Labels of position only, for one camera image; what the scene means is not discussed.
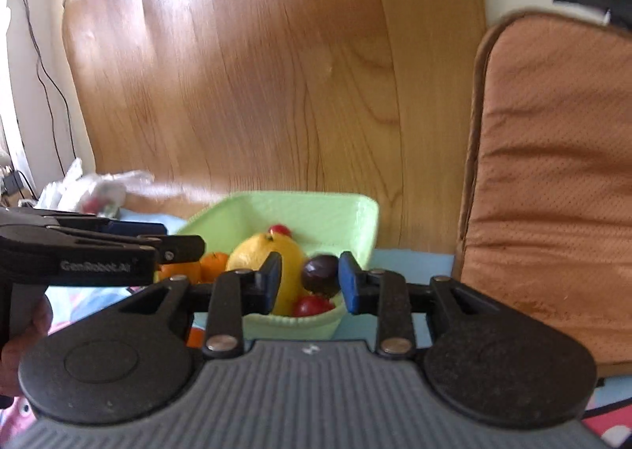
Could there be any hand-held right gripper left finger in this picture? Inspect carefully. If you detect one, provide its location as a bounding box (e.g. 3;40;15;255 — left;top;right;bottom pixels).
123;252;283;360

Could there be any dark small box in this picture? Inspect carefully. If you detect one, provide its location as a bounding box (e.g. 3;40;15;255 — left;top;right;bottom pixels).
0;167;36;209

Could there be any cartoon printed blanket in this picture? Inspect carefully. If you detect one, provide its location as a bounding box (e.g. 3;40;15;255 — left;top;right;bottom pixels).
0;209;632;449

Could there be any light green plastic basin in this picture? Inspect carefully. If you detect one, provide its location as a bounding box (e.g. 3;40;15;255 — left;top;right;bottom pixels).
175;191;380;344

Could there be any dark purple plum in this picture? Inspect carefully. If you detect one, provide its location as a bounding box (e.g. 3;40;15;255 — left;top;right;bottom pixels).
301;255;342;297

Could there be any person's left hand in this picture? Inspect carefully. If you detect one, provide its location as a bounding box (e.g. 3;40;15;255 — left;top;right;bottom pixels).
0;295;53;398

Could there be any thin black cable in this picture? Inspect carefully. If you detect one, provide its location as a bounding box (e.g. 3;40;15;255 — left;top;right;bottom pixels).
7;0;80;168

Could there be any wooden board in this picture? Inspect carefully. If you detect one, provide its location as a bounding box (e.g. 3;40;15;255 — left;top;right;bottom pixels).
62;0;489;252

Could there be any clear plastic bag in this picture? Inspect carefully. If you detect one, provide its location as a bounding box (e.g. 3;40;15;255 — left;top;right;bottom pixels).
37;158;155;221

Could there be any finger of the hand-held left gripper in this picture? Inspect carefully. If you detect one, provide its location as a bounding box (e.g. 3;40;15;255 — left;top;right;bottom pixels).
47;230;206;263
54;213;169;239

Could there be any brown seat cushion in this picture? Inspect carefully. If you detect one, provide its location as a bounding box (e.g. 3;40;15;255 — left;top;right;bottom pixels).
451;9;632;379

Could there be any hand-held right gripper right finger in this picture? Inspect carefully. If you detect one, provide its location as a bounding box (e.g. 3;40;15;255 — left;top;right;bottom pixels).
338;252;499;357

